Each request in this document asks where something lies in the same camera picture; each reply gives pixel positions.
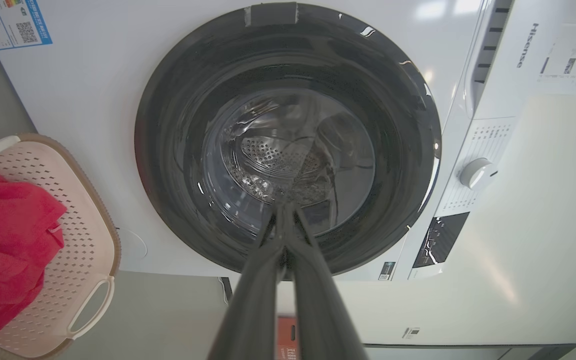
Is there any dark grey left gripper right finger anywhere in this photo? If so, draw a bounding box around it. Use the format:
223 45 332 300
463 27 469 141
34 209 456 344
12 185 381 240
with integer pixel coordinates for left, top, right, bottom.
285 202 369 360

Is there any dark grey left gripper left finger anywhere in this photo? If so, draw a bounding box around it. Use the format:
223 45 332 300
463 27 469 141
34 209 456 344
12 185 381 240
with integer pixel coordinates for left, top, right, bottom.
208 202 286 360

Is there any cream perforated plastic laundry basket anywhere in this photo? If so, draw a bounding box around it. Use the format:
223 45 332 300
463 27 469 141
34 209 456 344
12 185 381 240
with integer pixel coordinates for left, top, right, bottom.
0 133 122 360

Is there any orange tag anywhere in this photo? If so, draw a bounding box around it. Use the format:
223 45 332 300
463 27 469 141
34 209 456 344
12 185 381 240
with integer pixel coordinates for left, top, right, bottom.
275 315 300 360

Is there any round white filter cover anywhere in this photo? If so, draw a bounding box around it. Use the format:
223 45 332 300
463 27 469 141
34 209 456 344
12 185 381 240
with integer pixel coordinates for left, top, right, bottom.
118 229 148 261

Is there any black washer display panel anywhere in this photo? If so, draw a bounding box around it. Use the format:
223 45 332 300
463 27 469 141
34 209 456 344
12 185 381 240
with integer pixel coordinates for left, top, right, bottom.
412 212 470 269

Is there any steel perforated washer drum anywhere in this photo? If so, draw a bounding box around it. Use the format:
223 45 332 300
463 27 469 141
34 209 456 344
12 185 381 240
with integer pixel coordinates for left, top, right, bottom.
203 90 376 236

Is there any black round washer door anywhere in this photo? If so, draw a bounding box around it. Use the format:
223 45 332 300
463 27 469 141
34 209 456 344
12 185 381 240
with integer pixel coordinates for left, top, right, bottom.
134 2 442 276

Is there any white round control knob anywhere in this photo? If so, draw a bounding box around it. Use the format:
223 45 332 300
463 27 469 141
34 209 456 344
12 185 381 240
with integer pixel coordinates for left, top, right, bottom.
459 158 499 191

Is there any red garment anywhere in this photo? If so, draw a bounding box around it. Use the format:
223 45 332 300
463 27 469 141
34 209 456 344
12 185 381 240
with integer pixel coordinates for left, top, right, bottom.
0 166 68 342

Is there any white front-load washing machine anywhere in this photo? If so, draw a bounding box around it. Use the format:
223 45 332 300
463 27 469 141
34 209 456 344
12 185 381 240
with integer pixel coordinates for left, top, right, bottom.
0 0 576 282

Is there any white detergent drawer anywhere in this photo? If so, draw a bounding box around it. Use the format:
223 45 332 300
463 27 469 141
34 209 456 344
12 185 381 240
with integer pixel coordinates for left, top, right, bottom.
464 0 515 119

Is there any white paper info sheet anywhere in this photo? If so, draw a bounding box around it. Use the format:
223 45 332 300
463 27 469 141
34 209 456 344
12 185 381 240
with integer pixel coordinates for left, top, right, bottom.
535 22 576 96

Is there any blue energy label sticker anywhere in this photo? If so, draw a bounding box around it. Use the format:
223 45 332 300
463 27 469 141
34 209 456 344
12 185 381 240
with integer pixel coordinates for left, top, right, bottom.
0 0 53 51

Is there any black washer door handle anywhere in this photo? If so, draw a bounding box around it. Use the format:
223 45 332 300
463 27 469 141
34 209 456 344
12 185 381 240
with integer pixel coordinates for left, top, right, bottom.
244 2 299 27

